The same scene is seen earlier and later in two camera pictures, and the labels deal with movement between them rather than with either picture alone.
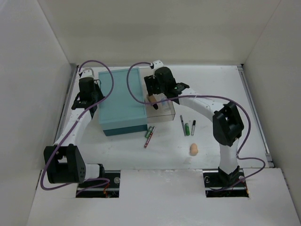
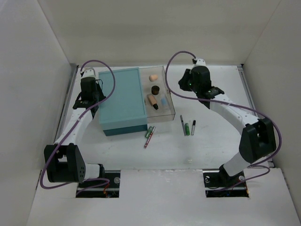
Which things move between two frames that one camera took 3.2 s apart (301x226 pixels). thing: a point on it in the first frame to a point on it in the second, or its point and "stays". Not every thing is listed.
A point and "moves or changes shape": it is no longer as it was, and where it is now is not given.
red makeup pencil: [149, 137] stays
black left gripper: [93, 108] stays
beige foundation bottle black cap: [151, 98] stays
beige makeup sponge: [194, 149] moves or changes shape
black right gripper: [149, 82] to [182, 82]
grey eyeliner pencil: [183, 125] stays
